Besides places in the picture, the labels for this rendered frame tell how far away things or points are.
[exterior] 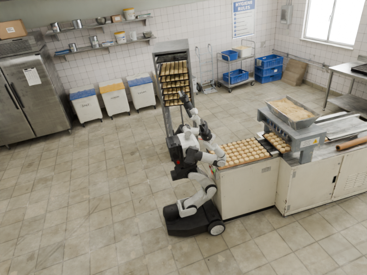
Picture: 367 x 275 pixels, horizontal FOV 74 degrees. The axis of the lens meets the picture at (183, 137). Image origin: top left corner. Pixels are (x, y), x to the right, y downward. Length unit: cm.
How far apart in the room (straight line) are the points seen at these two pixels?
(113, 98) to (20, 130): 194
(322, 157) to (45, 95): 480
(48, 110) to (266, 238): 456
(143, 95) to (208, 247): 388
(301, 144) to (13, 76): 485
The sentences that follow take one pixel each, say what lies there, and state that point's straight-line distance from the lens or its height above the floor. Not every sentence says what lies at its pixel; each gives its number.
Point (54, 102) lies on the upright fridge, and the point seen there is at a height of 82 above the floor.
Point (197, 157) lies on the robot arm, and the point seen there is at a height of 118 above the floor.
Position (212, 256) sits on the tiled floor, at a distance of 294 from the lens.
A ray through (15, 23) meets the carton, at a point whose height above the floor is 227.
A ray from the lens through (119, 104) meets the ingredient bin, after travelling 581.
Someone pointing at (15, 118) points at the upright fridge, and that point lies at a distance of 578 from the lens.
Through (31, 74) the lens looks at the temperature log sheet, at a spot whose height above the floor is 143.
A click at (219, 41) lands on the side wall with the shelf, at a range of 684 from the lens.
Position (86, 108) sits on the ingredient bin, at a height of 44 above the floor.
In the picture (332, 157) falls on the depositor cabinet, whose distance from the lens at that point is 297.
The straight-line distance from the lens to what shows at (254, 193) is 298.
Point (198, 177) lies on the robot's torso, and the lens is 261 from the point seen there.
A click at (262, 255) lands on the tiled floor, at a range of 298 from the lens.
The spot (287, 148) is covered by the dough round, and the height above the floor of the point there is 92.
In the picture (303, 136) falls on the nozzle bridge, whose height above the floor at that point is 118.
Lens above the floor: 252
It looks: 32 degrees down
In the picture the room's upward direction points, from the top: 8 degrees counter-clockwise
